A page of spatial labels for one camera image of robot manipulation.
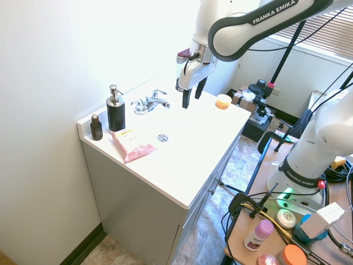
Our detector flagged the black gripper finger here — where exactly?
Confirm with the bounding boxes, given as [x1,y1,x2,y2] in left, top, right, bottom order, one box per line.
[194,77,208,100]
[181,87,193,110]

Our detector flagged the black stacked case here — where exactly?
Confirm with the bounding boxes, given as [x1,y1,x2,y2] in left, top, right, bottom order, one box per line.
[242,113,272,143]

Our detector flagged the chrome two-handle faucet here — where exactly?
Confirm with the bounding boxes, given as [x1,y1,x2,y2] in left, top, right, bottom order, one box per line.
[130,89,171,115]

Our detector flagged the red wrist camera mount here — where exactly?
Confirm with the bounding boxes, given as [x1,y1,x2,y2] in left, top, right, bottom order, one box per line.
[176,47,200,65]

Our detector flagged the black camera tripod stand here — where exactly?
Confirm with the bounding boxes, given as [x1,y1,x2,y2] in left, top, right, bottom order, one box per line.
[247,19,306,116]

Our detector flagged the blue cup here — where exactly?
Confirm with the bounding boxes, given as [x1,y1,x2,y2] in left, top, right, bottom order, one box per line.
[292,214,329,246]

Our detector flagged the black C-clamp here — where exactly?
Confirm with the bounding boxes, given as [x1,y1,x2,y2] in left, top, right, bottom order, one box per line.
[229,183,279,220]
[258,131,290,155]

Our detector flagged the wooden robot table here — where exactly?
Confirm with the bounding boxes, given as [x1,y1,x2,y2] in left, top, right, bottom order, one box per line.
[223,135,353,265]

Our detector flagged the pink cap deodorant stick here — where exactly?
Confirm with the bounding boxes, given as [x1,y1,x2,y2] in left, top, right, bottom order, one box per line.
[243,219,275,252]

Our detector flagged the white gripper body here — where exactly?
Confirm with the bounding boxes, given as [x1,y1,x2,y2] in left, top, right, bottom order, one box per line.
[175,58,218,92]

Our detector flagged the pink wipes packet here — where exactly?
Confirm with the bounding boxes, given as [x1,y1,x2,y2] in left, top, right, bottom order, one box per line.
[110,128,158,165]

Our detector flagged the black chrome soap dispenser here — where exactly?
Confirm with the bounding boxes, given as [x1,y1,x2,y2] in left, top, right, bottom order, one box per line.
[106,84,127,133]

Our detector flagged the orange lid jar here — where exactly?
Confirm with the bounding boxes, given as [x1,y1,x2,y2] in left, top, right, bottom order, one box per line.
[276,244,307,265]

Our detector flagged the round white soap tin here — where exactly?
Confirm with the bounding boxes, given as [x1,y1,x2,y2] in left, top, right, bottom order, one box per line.
[276,209,297,230]

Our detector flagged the white cardboard box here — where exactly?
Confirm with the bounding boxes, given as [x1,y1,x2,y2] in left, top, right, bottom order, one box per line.
[299,202,346,240]

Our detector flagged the window blinds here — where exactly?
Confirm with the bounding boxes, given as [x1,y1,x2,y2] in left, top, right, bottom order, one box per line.
[270,2,353,64]

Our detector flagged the black cable bundle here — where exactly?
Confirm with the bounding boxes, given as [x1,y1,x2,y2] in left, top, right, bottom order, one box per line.
[325,157,353,184]

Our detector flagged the small brown dropper bottle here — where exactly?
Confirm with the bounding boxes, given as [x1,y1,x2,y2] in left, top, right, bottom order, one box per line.
[89,112,104,141]

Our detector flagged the grey vanity cabinet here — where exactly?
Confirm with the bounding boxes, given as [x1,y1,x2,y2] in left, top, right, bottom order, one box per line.
[77,82,252,265]

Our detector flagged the pink round soap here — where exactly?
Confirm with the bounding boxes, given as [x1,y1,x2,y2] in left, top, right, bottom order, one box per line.
[256,253,280,265]

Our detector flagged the orange cream jar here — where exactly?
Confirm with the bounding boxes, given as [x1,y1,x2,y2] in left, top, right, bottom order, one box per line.
[215,94,233,109]

